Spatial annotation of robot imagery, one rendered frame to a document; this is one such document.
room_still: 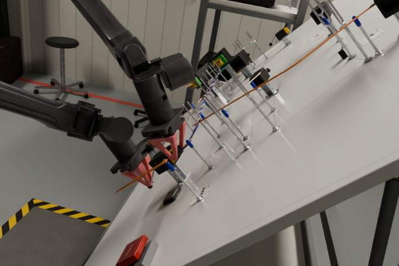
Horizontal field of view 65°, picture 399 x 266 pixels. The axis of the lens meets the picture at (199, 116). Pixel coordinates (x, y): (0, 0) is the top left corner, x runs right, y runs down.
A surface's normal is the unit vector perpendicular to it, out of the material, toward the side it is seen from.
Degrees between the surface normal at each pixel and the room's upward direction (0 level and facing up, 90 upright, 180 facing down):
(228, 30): 90
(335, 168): 50
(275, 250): 0
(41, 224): 0
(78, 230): 0
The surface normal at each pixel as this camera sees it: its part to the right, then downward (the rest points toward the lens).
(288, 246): 0.16, -0.90
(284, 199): -0.64, -0.75
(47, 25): -0.17, 0.39
